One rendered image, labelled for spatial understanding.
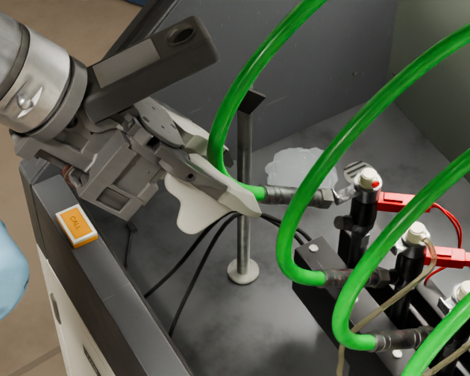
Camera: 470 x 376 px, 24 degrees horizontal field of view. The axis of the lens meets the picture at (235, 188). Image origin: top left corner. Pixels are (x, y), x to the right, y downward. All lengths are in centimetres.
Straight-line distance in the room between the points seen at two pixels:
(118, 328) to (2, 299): 46
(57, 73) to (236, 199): 19
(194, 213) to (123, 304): 32
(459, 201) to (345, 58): 25
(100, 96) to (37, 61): 6
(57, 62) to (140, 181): 13
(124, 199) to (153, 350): 31
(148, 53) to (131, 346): 42
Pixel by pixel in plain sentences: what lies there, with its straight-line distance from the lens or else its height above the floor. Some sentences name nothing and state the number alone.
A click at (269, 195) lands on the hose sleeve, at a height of 118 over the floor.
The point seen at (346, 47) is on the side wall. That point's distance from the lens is 148.
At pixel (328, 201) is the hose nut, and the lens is 107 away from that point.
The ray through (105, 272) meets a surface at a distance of 124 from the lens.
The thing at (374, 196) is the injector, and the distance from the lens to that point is 110.
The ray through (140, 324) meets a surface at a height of 95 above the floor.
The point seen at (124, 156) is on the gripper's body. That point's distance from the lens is 87.
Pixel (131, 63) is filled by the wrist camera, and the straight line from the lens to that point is 86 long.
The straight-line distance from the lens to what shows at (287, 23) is 87.
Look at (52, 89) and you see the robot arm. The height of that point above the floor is 138.
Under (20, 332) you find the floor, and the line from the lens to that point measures 235.
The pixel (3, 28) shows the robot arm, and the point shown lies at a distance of 82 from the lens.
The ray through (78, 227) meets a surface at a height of 96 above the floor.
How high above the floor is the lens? 196
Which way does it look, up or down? 50 degrees down
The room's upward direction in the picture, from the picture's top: straight up
